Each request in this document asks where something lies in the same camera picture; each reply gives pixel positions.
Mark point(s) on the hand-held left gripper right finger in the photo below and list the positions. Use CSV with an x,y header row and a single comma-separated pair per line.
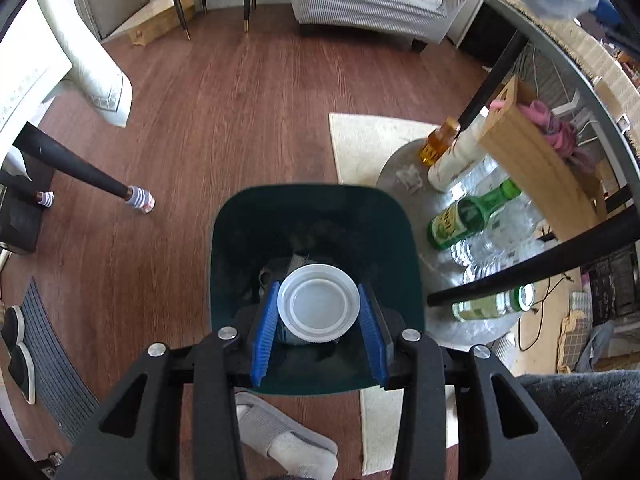
x,y
374,335

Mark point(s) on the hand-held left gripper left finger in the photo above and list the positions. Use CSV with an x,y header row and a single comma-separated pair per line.
x,y
265,332

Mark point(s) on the white plastic lid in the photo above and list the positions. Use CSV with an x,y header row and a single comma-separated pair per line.
x,y
318,302

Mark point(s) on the dark green trash bin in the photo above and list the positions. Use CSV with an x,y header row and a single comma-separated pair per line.
x,y
310,220

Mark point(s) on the grey round table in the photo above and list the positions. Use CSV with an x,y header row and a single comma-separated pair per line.
x,y
450,265

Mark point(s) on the grey slipper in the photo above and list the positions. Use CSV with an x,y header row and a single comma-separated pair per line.
x,y
285,435

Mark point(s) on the clear bottle with green cap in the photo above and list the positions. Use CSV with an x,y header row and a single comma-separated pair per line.
x,y
495,305

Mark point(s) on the clear plastic bottle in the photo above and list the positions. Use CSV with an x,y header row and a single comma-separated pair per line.
x,y
477,175
510,222
492,260

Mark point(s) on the green glass bottle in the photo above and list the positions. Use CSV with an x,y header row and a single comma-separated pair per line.
x,y
465,215

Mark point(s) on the crumpled clear plastic wrap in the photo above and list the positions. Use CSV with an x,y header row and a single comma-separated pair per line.
x,y
410,178

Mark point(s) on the striped table leg sock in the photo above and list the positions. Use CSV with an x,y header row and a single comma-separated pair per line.
x,y
44,199
141,199

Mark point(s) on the white plastic bottle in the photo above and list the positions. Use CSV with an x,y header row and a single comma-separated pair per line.
x,y
452,162

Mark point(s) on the cream rug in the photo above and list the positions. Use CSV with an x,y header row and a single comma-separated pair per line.
x,y
370,145

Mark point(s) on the wicker basket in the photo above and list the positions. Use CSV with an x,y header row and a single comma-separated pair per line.
x,y
575,332

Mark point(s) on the amber liquid bottle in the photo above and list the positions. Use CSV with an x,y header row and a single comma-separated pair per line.
x,y
437,142

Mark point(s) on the grey striped doormat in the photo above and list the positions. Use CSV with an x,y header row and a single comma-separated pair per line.
x,y
55,360

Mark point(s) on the person's dark grey trouser leg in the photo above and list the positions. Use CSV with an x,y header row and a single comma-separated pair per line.
x,y
590,420

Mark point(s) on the light wooden box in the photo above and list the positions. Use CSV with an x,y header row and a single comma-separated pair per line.
x,y
535,160

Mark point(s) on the black crate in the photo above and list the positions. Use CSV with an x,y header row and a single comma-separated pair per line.
x,y
612,282

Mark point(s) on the black shoe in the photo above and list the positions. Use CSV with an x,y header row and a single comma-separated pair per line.
x,y
22,372
11,325

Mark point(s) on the black table leg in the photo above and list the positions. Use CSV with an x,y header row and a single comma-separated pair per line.
x,y
70,160

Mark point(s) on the pink cloth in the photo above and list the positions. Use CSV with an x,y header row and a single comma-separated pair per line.
x,y
560,132

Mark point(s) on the pale green patterned tablecloth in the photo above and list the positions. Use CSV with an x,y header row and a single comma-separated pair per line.
x,y
95,70

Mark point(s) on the flat cardboard piece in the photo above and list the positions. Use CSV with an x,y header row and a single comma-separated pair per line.
x,y
160,20

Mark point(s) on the grey armchair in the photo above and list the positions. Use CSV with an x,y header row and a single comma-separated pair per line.
x,y
370,0

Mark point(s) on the cabinet with beige lace cloth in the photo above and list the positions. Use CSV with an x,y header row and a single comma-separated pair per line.
x,y
595,55

